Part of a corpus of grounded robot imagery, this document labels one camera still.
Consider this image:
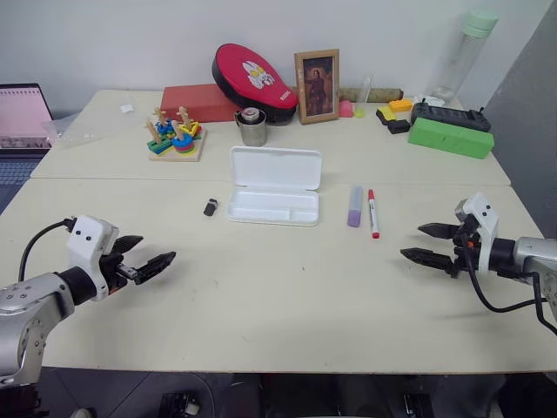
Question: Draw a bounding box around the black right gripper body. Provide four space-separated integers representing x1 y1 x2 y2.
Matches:
449 217 481 280

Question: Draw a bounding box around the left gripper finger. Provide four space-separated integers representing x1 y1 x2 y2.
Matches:
113 234 145 259
131 250 178 287

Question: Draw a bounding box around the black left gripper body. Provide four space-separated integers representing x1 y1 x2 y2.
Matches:
98 250 141 297

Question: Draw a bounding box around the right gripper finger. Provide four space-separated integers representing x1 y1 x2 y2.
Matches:
417 222 461 241
399 246 456 274

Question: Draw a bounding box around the clear tube with purple cap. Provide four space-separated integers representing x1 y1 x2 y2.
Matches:
346 185 365 228

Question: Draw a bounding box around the white open pencil case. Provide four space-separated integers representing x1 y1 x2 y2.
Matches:
225 145 324 228

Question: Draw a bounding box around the red black printed case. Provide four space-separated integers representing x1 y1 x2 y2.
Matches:
211 42 300 127

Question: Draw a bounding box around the red and white marker pen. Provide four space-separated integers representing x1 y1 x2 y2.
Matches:
366 188 383 240

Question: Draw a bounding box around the green foam block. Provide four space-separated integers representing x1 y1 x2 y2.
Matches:
406 117 496 161

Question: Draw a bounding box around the wooden colourful stacking toy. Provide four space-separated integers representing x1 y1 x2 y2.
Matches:
144 104 209 163

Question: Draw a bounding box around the clear plastic bag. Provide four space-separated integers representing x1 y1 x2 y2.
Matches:
41 113 106 147

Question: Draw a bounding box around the yellow and black block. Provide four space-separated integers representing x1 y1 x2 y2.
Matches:
375 104 399 128

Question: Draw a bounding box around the white crumpled paper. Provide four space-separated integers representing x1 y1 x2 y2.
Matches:
413 92 446 108

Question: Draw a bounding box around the brown rolled stick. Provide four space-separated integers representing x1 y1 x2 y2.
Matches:
339 85 405 102

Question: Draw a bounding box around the red rectangular box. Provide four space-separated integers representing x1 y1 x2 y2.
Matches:
159 83 243 125

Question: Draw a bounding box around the clear plastic tube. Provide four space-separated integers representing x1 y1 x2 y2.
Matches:
358 75 373 112

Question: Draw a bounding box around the steel cup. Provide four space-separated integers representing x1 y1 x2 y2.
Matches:
233 108 269 148

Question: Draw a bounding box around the laptop with pink screen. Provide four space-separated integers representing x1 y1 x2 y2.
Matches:
0 83 57 217

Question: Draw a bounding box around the clear bottle with green lid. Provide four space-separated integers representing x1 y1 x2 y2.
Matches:
430 8 500 104

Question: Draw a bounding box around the wooden framed portrait picture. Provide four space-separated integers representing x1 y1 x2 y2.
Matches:
293 48 341 126

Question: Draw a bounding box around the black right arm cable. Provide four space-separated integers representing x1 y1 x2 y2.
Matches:
462 240 557 337

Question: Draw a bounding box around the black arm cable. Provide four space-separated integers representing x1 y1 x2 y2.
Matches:
17 219 75 283
462 240 557 337

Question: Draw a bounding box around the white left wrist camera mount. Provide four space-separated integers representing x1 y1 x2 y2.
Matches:
66 214 120 302

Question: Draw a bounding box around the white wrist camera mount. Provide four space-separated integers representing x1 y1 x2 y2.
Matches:
454 192 500 276
66 214 120 302

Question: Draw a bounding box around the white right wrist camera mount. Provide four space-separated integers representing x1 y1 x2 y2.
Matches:
454 192 500 276

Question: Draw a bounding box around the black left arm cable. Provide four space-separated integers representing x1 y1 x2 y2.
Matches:
17 219 75 283

